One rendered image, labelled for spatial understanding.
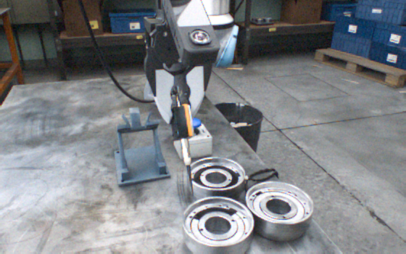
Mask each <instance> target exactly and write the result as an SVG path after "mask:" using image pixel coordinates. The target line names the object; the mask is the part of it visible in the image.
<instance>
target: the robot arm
mask: <svg viewBox="0 0 406 254"><path fill-rule="evenodd" d="M156 11H157V13H156V14H154V16H153V17H144V25H145V43H146V59H145V60H144V70H145V73H146V85H145V89H144V99H155V101H156V102H154V103H150V104H155V105H157V107H158V109H159V111H160V114H161V116H162V117H163V118H164V119H165V122H166V123H168V124H171V123H172V119H173V114H172V110H171V105H175V97H172V96H171V95H170V92H171V91H172V89H173V87H174V86H179V90H182V94H181V95H180V99H181V104H183V103H185V102H187V101H188V105H189V107H190V111H191V117H192V120H193V119H194V116H195V115H196V114H197V112H198V110H199V107H200V104H201V103H202V100H203V96H204V93H205V91H206V90H207V87H208V82H209V80H210V76H211V73H212V67H227V66H229V65H231V64H232V61H233V54H234V50H235V46H236V39H237V33H238V26H235V25H233V18H232V16H230V15H229V13H228V0H156ZM186 66H188V69H186Z"/></svg>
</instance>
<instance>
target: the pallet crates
mask: <svg viewBox="0 0 406 254"><path fill-rule="evenodd" d="M356 4H357V8H356V11H355V13H346V14H338V15H337V16H336V19H335V20H336V23H335V27H334V31H333V36H332V37H333V39H332V43H331V48H327V49H317V50H316V52H315V59H314V61H316V62H319V63H323V64H325V65H328V66H330V67H334V68H338V69H340V70H343V71H345V72H347V73H352V74H355V75H357V76H360V77H362V78H367V79H368V80H371V81H374V82H378V83H381V84H383V85H386V86H389V87H392V88H395V89H398V88H402V87H403V86H404V81H406V0H358V1H357V3H356ZM344 15H350V17H349V16H344ZM329 56H331V57H333V58H336V59H338V60H341V61H344V62H347V66H346V67H345V66H342V65H339V64H336V63H332V62H329V61H328V60H329ZM363 67H366V68H368V69H370V70H374V71H376V72H380V73H384V74H386V80H385V79H382V78H379V77H375V76H373V75H369V74H367V73H362V70H363Z"/></svg>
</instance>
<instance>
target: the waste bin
mask: <svg viewBox="0 0 406 254"><path fill-rule="evenodd" d="M214 106H215V107H216V108H217V109H218V111H219V112H220V113H222V115H223V117H224V118H226V119H227V121H228V122H229V123H235V124H237V123H246V126H232V127H234V128H235V130H236V132H238V133H239V135H240V136H241V137H242V139H243V140H244V141H246V143H247V144H248V145H249V146H250V147H251V149H252V150H253V151H255V153H256V151H257V144H258V141H259V139H260V133H261V123H262V119H263V115H262V113H261V111H260V110H258V109H257V108H255V107H253V106H251V105H248V104H242V103H237V102H222V103H217V104H214Z"/></svg>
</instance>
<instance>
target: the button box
mask: <svg viewBox="0 0 406 254"><path fill-rule="evenodd" d="M194 133H195V134H196V136H194V137H192V138H190V139H189V149H190V153H191V157H190V158H191V159H192V158H197V157H204V156H208V155H212V136H210V134H209V132H208V130H207V129H206V128H205V127H204V126H203V124H202V125H201V126H200V127H198V128H195V132H194ZM174 145H175V149H176V151H177V152H178V154H179V156H180V159H181V160H184V158H183V153H182V149H181V143H180V141H176V142H174Z"/></svg>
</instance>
